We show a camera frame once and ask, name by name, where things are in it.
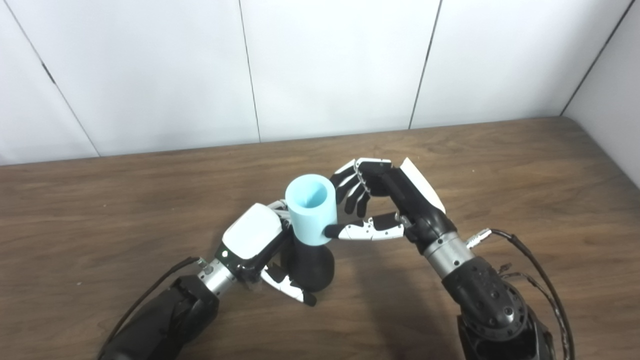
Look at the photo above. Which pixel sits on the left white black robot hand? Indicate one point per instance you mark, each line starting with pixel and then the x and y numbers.
pixel 252 232

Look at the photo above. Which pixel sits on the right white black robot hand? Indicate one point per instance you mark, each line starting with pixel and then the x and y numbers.
pixel 415 205

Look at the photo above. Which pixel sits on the black flared nozzle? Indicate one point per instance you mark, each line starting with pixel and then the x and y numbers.
pixel 312 265

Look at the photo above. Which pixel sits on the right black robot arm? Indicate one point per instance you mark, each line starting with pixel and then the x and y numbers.
pixel 485 300

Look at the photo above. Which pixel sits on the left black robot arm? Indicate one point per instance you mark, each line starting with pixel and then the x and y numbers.
pixel 165 320

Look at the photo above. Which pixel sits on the black wall seam clip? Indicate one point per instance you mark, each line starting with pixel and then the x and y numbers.
pixel 48 73

